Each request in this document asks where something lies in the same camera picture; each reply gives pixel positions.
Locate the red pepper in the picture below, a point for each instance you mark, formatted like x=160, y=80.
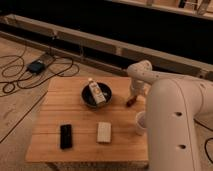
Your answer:
x=131, y=100

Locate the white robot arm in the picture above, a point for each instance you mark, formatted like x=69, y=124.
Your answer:
x=171, y=104

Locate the small milk carton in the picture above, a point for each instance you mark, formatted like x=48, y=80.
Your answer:
x=96, y=92

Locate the black bowl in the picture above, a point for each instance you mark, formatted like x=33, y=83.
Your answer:
x=88, y=98

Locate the white rectangular sponge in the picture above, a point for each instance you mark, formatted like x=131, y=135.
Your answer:
x=104, y=132

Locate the wooden table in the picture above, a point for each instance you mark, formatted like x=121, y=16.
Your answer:
x=64, y=105

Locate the black rectangular remote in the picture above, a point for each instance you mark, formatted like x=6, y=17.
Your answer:
x=65, y=136

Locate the black power adapter box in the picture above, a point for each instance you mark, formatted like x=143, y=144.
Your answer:
x=35, y=67

